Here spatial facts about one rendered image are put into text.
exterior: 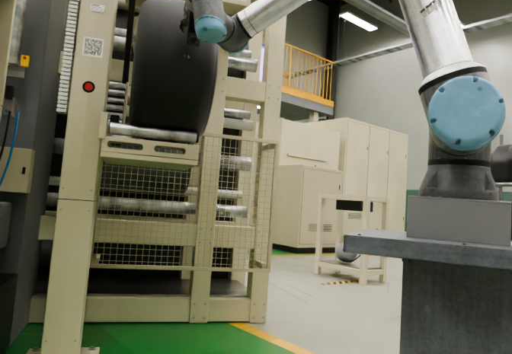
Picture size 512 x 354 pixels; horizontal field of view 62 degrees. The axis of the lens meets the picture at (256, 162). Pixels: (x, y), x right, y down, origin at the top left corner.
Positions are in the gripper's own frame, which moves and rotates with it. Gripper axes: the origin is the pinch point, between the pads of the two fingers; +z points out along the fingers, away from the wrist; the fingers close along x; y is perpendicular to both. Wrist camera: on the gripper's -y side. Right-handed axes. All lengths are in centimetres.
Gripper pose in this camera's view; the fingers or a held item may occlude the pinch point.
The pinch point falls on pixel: (189, 36)
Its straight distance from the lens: 166.0
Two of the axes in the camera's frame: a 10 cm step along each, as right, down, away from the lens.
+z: -2.9, 1.9, 9.4
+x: -9.6, -0.9, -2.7
